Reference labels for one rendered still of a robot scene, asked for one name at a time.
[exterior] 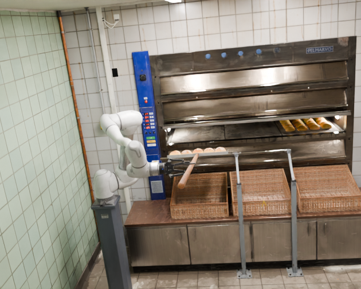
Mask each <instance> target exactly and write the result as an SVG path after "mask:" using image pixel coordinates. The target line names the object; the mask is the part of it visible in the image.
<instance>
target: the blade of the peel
mask: <svg viewBox="0 0 361 289"><path fill-rule="evenodd" d="M225 154H228V151H221V152H212V153H199V156H208V155H225ZM194 156H195V154H179V155H168V156H167V158H183V157H194Z"/></svg>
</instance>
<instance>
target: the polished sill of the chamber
mask: <svg viewBox="0 0 361 289"><path fill-rule="evenodd" d="M340 136H346V132H345V131H335V132H319V133H310V134H294V135H279V136H263V137H254V138H238V139H222V140H206V141H197V142H181V143H168V144H167V149H173V148H182V147H199V146H215V145H231V144H240V143H257V142H273V141H282V140H298V139H315V138H331V137H340Z"/></svg>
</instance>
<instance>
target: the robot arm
mask: <svg viewBox="0 0 361 289"><path fill-rule="evenodd" d="M142 121H143V118H142V115H141V113H140V112H137V111H133V110H129V111H123V112H119V113H116V114H110V115H109V114H103V115H102V116H101V117H100V125H101V128H102V129H103V131H104V132H105V133H106V134H107V135H108V136H109V137H110V138H111V139H113V140H114V141H115V142H116V143H117V144H118V145H120V161H119V164H118V165H117V167H116V170H115V171H114V172H113V173H111V172H110V171H109V170H106V169H101V170H98V171H97V172H96V173H95V174H94V178H93V188H94V191H95V196H96V201H95V203H94V204H93V206H100V207H103V206H104V205H114V203H115V201H116V199H117V198H118V195H117V194H115V195H114V192H115V191H116V190H118V189H123V188H126V187H129V186H131V185H133V184H135V183H136V182H137V181H138V180H139V178H147V177H150V176H156V175H160V174H168V175H169V176H170V178H172V177H177V176H181V175H184V173H185V172H186V170H187V169H185V170H177V169H174V166H177V165H182V164H185V165H192V164H196V162H194V163H190V161H187V162H185V161H184V159H172V158H169V159H168V162H165V163H159V162H148V161H147V157H146V152H145V149H144V147H143V145H142V144H141V143H140V142H139V141H137V140H133V139H134V133H135V131H136V129H137V127H138V126H140V125H141V124H142ZM171 161H182V162H180V163H175V164H172V163H170V162H171ZM173 171H176V172H183V173H180V174H174V175H172V174H171V173H172V172H173Z"/></svg>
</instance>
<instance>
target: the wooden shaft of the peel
mask: <svg viewBox="0 0 361 289"><path fill-rule="evenodd" d="M198 156H199V154H195V156H194V158H193V160H192V161H191V163H194V162H196V161H197V158H198ZM194 165H195V164H192V165H189V166H188V168H187V170H186V172H185V173H184V175H183V177H182V179H181V180H180V182H179V183H178V188H179V189H183V188H184V186H185V184H186V182H187V180H188V178H189V176H190V173H191V171H192V169H193V167H194Z"/></svg>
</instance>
